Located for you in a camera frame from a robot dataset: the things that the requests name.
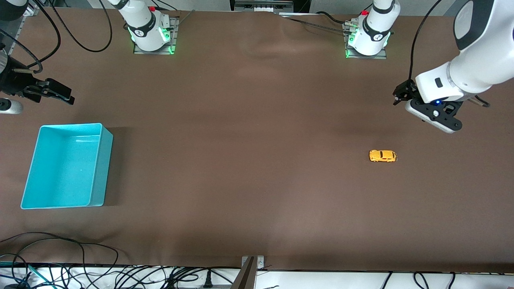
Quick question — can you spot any grey power strip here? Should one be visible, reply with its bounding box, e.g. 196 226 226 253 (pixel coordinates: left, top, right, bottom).
230 0 294 12

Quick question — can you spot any teal cable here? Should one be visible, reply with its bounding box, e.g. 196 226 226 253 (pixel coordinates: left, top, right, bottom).
27 264 55 289

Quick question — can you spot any grey metal bracket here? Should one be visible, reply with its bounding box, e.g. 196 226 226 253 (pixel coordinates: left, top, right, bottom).
241 255 265 289

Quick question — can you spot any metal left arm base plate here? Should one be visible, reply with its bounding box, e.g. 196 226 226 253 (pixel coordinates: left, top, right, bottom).
345 20 388 60

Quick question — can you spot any aluminium frame profile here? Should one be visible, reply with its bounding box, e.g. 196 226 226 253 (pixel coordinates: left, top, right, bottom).
8 4 39 53

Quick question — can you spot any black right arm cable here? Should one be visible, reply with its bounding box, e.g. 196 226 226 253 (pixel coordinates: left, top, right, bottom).
0 0 62 75
50 0 114 53

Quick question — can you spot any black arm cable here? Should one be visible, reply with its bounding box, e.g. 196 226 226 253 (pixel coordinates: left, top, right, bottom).
409 0 443 83
0 0 62 75
50 0 114 53

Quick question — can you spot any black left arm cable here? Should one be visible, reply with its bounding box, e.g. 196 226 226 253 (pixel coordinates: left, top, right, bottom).
409 0 443 83

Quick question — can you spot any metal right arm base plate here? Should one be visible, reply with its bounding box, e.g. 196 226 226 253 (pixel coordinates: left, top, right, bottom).
133 16 179 55

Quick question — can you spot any teal plastic bin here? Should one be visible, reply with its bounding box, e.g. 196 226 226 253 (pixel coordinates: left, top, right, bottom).
20 123 114 210

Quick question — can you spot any yellow toy beetle car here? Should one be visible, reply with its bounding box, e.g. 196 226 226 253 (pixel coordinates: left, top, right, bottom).
369 150 398 163

